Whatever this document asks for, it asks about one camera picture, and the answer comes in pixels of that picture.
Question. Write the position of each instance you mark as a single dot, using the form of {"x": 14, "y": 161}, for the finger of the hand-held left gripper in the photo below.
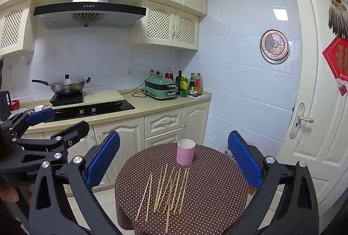
{"x": 70, "y": 133}
{"x": 40, "y": 116}

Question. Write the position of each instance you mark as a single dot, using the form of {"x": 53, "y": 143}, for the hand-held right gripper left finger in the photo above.
{"x": 104, "y": 160}

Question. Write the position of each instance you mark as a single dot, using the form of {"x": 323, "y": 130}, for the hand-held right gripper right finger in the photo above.
{"x": 244, "y": 160}

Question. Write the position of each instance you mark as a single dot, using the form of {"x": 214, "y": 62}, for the pink cup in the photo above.
{"x": 185, "y": 154}

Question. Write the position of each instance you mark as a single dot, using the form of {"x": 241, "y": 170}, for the bunch of wooden chopsticks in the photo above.
{"x": 174, "y": 186}

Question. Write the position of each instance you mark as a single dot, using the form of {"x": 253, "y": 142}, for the person's left hand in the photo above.
{"x": 8, "y": 194}

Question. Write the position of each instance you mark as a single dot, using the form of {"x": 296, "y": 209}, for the small white cup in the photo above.
{"x": 39, "y": 109}

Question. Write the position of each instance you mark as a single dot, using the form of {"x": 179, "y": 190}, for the black induction cooker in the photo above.
{"x": 65, "y": 100}

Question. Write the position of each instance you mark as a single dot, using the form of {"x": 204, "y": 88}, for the steel wok with lid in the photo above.
{"x": 65, "y": 88}

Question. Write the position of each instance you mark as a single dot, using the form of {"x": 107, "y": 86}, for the brown polka-dot tablecloth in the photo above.
{"x": 212, "y": 197}

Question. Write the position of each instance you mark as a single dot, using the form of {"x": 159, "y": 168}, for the black glass gas stove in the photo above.
{"x": 114, "y": 110}

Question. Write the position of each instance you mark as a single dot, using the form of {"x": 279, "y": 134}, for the cream cabinet drawer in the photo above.
{"x": 163, "y": 140}
{"x": 163, "y": 122}

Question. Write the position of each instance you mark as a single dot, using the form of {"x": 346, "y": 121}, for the cream base kitchen cabinet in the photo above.
{"x": 195, "y": 120}

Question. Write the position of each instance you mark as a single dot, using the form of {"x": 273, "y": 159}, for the white paper sheet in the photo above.
{"x": 201, "y": 96}

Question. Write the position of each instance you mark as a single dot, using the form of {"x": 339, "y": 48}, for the orange bottle red label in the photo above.
{"x": 199, "y": 85}

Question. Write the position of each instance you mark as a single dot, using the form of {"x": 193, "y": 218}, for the green electric multi-cooker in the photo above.
{"x": 159, "y": 87}

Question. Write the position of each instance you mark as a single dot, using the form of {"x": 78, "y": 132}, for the dark soy sauce bottle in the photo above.
{"x": 192, "y": 84}

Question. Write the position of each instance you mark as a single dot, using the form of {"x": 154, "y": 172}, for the green bottle yellow cap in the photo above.
{"x": 184, "y": 87}

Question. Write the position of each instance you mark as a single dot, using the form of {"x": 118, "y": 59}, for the dark glass oil bottle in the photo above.
{"x": 178, "y": 82}

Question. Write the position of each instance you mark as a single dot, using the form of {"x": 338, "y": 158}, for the white door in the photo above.
{"x": 312, "y": 82}

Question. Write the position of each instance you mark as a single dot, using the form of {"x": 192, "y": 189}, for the dark soda bottle red label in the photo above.
{"x": 169, "y": 75}

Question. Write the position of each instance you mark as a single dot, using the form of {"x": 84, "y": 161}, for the black glass range hood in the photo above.
{"x": 89, "y": 10}

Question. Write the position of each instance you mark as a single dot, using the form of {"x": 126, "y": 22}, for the round metal steamer tray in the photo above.
{"x": 274, "y": 46}

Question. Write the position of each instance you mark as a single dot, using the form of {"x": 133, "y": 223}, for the red diamond door decoration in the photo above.
{"x": 337, "y": 61}

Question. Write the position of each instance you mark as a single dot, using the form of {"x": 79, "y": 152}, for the feather fan decoration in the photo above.
{"x": 338, "y": 17}

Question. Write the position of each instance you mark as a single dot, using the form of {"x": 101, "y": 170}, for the cream lattice-door wall cabinet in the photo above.
{"x": 13, "y": 25}
{"x": 168, "y": 25}

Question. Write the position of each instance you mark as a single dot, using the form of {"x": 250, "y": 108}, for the white wall outlet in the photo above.
{"x": 155, "y": 72}

